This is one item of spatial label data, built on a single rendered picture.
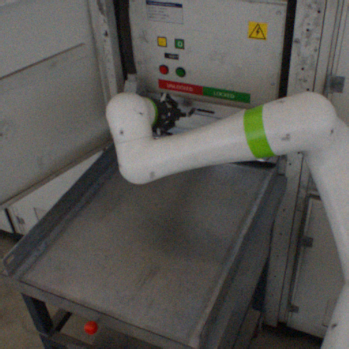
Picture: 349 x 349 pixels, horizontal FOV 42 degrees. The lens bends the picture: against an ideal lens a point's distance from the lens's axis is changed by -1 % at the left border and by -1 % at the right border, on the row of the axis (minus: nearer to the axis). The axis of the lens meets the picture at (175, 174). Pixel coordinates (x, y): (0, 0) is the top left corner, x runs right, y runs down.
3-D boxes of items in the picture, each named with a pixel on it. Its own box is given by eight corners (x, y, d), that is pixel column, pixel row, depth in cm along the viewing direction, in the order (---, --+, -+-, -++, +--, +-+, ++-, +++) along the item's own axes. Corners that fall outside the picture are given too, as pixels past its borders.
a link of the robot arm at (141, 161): (255, 108, 107) (239, 108, 97) (266, 157, 107) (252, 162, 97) (128, 143, 124) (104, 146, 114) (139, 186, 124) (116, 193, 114)
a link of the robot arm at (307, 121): (347, 148, 98) (337, 96, 101) (335, 133, 87) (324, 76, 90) (266, 165, 106) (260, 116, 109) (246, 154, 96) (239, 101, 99)
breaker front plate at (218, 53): (270, 151, 149) (284, 5, 120) (140, 124, 166) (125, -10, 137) (272, 148, 150) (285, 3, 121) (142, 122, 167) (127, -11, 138)
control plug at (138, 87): (140, 131, 155) (134, 85, 144) (127, 129, 156) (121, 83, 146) (150, 120, 160) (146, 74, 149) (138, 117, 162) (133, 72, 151)
